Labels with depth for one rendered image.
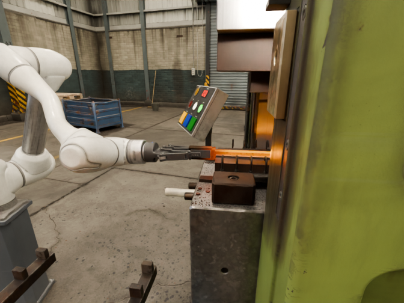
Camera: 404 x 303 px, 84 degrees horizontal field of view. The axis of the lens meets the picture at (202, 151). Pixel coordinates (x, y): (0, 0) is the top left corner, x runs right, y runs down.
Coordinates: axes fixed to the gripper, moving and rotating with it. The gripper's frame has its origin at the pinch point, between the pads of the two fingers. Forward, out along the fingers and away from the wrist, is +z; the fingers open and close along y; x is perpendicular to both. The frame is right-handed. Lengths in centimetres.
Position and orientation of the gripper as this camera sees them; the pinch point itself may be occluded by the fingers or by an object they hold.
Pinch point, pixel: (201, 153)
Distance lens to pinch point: 79.4
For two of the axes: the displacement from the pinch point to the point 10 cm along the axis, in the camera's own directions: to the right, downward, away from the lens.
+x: -0.3, -9.5, -3.2
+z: 9.9, 0.1, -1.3
